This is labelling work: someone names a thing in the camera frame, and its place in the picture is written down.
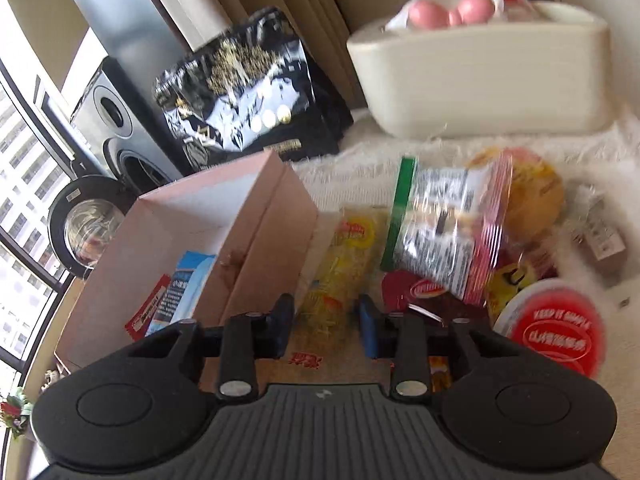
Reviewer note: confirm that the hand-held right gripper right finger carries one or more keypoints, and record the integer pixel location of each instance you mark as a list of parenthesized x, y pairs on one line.
[(369, 332)]

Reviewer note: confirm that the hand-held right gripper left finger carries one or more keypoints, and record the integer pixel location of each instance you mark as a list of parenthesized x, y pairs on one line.
[(280, 327)]

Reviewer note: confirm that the yellow noodle snack packet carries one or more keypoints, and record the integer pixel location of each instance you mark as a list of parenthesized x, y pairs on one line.
[(340, 270)]

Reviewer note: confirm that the pink cardboard box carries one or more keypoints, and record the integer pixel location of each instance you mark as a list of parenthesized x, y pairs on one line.
[(280, 220)]

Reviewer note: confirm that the red round-lid hawthorn snack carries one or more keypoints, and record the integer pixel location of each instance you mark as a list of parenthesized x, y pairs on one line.
[(555, 332)]

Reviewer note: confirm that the small brown packet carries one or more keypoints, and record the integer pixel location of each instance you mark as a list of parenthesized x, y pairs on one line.
[(602, 245)]

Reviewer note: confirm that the dark red snack packet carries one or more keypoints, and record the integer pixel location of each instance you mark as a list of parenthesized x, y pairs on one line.
[(400, 295)]

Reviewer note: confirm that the tan red-print packet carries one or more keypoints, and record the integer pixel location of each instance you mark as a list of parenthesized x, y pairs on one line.
[(330, 370)]

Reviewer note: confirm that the blue snack packet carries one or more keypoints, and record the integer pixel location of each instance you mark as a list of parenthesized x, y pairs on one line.
[(185, 285)]

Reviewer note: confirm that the clear packet with green edge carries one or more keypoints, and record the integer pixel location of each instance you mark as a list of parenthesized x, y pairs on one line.
[(440, 230)]

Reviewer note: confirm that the red and white packet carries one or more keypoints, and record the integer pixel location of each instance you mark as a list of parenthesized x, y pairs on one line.
[(145, 310)]

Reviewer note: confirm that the yellow cartoon snack packet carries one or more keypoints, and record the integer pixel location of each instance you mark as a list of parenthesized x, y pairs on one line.
[(510, 280)]

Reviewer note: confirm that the white textured blanket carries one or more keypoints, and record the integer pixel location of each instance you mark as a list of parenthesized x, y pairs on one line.
[(360, 175)]

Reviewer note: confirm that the round yellow bun packet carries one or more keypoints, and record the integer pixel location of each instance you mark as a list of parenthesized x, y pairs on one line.
[(535, 195)]

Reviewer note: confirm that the black gold-print snack bag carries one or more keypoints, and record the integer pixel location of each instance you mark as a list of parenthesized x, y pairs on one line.
[(240, 100)]

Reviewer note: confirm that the cream tissue box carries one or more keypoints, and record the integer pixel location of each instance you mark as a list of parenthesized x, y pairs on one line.
[(450, 85)]

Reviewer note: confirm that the potted flower plant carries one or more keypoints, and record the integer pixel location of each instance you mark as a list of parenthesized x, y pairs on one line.
[(15, 410)]

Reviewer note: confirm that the beige curtain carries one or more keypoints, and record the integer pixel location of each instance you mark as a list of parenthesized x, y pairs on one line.
[(310, 20)]

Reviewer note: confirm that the black-framed window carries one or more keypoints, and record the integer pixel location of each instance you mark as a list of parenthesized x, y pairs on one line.
[(20, 160)]

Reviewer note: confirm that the pink twin-ball ornament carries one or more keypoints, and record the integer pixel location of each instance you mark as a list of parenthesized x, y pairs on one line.
[(425, 12)]

